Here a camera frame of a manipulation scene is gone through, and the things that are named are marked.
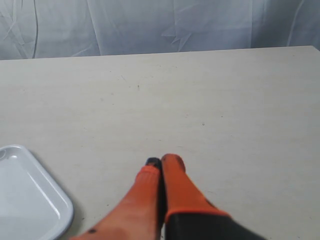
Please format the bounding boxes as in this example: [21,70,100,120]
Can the white wrinkled backdrop curtain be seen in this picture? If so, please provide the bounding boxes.
[0,0,320,60]

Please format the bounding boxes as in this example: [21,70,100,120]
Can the idle right gripper orange left finger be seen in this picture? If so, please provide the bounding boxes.
[72,157,162,240]

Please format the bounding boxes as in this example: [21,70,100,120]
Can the white plastic tray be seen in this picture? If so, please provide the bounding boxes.
[0,145,74,240]

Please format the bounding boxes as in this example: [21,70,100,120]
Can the idle right gripper orange right finger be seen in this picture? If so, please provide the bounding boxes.
[161,153,263,240]

